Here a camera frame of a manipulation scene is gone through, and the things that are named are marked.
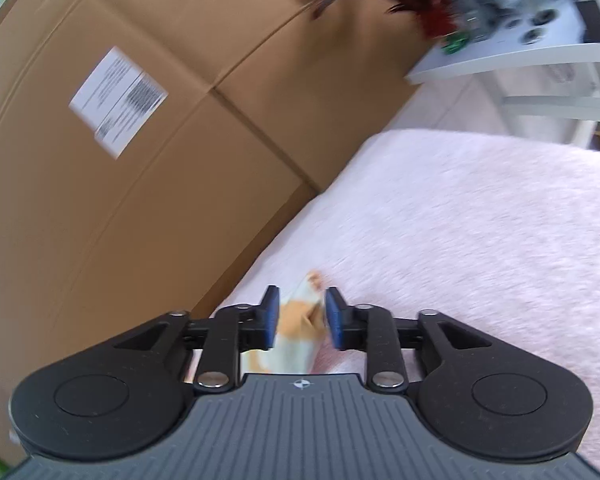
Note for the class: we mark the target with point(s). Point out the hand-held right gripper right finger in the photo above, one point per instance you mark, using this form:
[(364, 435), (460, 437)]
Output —
[(335, 317)]

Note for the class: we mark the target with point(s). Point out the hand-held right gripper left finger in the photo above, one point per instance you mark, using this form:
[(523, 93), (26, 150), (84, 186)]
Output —
[(272, 317)]

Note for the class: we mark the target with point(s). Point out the yellow white striped shirt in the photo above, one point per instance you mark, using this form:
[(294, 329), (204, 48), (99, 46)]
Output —
[(297, 325)]

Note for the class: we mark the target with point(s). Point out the pink fluffy blanket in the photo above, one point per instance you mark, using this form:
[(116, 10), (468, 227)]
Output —
[(455, 240)]

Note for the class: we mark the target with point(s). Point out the large cardboard box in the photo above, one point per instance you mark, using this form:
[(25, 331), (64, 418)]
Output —
[(155, 235)]

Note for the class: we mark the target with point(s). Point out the white shipping label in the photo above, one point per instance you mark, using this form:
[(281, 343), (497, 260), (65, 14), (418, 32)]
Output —
[(117, 100)]

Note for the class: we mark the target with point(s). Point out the small green object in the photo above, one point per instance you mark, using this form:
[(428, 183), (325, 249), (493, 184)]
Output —
[(454, 44)]

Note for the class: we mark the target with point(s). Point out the white side table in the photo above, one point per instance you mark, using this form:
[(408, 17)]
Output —
[(530, 60)]

